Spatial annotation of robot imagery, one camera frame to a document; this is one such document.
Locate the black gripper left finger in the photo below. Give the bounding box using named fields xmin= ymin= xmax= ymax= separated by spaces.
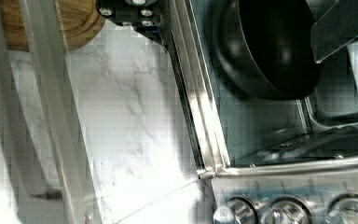
xmin=96 ymin=0 xmax=172 ymax=54

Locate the wooden cutting board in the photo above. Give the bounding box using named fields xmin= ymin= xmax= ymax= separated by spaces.
xmin=0 ymin=0 xmax=105 ymax=51

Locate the black bowl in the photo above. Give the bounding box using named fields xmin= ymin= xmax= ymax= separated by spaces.
xmin=213 ymin=0 xmax=320 ymax=100

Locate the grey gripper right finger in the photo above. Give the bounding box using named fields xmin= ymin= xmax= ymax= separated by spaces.
xmin=310 ymin=0 xmax=358 ymax=63

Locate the stainless steel toaster oven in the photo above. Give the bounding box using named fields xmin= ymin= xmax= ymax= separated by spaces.
xmin=170 ymin=0 xmax=358 ymax=224

